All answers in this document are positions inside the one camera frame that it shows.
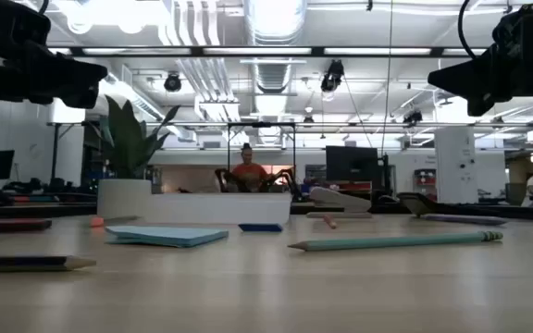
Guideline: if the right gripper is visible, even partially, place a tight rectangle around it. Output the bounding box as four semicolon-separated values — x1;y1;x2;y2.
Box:
427;3;533;117

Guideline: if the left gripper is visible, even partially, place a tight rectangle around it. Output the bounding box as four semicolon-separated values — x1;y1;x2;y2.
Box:
0;0;109;110

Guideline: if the purple marker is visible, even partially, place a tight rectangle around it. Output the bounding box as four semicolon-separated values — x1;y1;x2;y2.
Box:
421;213;508;227

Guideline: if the dark red pencil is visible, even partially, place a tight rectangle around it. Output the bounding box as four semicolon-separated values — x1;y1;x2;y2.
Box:
0;218;53;234

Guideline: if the teal pencil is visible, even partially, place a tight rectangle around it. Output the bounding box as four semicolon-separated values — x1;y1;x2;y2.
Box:
287;230;504;253

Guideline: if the blue sticky note pad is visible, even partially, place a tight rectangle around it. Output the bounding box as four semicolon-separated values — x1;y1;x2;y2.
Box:
105;225;229;249

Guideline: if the blue eraser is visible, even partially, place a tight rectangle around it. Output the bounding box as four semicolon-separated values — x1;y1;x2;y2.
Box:
238;223;284;233

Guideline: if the black background stand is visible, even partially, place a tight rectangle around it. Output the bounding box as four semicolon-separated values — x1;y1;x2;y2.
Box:
46;120;85;186

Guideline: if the white column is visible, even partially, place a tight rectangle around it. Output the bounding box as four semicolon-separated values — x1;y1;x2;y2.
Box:
434;126;479;204

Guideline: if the green plant in white pot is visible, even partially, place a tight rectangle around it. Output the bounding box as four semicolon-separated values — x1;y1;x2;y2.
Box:
88;94;182;218

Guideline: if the white stapler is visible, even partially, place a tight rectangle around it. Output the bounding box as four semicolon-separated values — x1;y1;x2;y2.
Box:
305;186;373;219

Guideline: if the clear plastic storage container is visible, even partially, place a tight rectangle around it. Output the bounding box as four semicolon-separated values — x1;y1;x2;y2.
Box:
143;192;292;227

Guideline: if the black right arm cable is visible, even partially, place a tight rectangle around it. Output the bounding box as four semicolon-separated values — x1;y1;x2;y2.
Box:
457;0;481;60

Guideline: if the black overhead frame beam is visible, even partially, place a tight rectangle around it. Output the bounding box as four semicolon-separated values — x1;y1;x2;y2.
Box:
46;45;490;58

